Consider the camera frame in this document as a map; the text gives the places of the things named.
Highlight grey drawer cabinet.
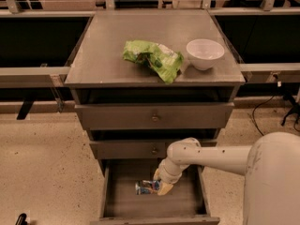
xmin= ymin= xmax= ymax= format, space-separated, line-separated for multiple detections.
xmin=65 ymin=10 xmax=245 ymax=225

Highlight white bowl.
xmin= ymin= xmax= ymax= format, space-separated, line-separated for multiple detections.
xmin=186 ymin=38 xmax=225 ymax=70

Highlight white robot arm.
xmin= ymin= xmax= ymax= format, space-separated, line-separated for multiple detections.
xmin=154 ymin=132 xmax=300 ymax=225

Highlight open bottom drawer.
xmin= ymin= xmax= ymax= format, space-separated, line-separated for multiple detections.
xmin=90 ymin=158 xmax=219 ymax=225

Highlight middle drawer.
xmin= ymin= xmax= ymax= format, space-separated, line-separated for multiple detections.
xmin=89 ymin=138 xmax=218 ymax=160

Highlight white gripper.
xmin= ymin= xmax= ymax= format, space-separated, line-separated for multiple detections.
xmin=153 ymin=158 xmax=183 ymax=196

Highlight black object floor corner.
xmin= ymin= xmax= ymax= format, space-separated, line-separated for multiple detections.
xmin=15 ymin=213 xmax=28 ymax=225

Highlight blue silver redbull can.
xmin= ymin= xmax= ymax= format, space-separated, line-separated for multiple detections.
xmin=135 ymin=180 xmax=160 ymax=195

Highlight black power adapter cable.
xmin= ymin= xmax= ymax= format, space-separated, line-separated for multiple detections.
xmin=251 ymin=73 xmax=300 ymax=138

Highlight top drawer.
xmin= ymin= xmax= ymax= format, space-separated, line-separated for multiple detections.
xmin=75 ymin=102 xmax=234 ymax=130

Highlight green chip bag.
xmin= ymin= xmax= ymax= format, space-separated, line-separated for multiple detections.
xmin=123 ymin=40 xmax=184 ymax=83

